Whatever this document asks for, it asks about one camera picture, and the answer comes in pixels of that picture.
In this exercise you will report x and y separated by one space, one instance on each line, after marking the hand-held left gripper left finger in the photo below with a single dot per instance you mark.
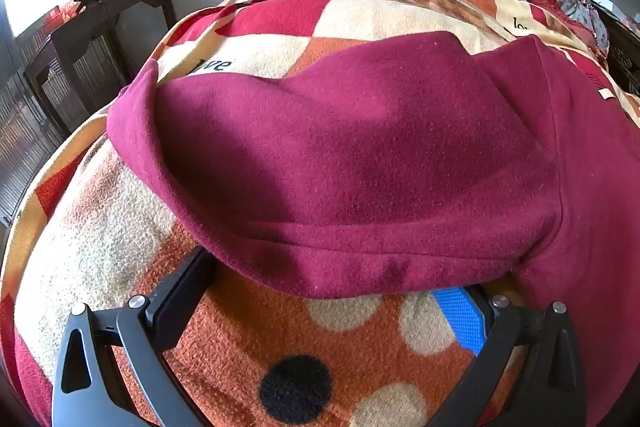
180 297

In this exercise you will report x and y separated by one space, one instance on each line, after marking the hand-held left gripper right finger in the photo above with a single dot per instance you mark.
460 317

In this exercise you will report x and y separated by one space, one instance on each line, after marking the maroon knit garment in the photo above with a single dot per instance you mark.
350 157

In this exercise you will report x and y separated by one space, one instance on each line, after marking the orange red printed blanket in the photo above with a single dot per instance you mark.
125 217

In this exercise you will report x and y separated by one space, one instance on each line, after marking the dark wooden lattice cabinet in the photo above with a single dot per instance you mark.
20 132

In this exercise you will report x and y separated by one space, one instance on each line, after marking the dark wooden table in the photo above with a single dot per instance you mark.
85 37

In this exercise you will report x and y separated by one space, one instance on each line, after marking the red items on table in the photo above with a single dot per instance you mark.
62 12

